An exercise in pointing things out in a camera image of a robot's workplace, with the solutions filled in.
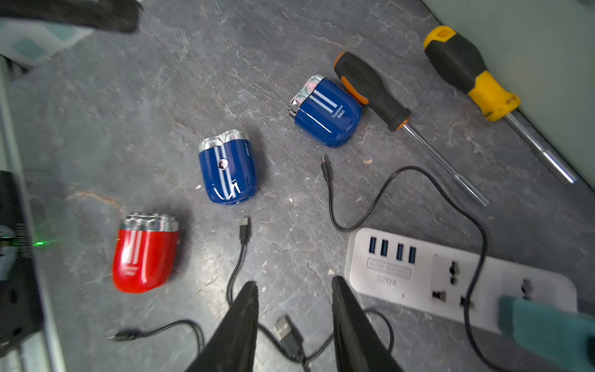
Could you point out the green translucent storage box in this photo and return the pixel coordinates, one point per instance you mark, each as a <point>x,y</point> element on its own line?
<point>542,51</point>

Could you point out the blue shaver near screwdriver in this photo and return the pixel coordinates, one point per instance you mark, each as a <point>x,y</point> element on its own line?
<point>325,111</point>

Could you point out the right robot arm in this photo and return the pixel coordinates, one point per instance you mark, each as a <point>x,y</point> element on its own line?
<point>21,307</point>

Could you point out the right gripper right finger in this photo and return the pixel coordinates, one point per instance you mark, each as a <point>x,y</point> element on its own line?
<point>357,346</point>

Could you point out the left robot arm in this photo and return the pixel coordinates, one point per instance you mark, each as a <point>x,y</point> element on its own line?
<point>111,15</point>

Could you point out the orange black screwdriver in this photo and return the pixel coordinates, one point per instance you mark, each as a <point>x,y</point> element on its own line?
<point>367,86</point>

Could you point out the white power strip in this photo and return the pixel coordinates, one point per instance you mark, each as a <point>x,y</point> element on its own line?
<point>434,279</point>

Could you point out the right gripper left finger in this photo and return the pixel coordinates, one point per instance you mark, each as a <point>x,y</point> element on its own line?
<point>233,345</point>

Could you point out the yellow black screwdriver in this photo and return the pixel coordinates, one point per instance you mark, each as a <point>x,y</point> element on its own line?
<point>459,63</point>

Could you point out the teal USB charger adapter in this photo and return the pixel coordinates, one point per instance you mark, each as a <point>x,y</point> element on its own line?
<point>566,339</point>

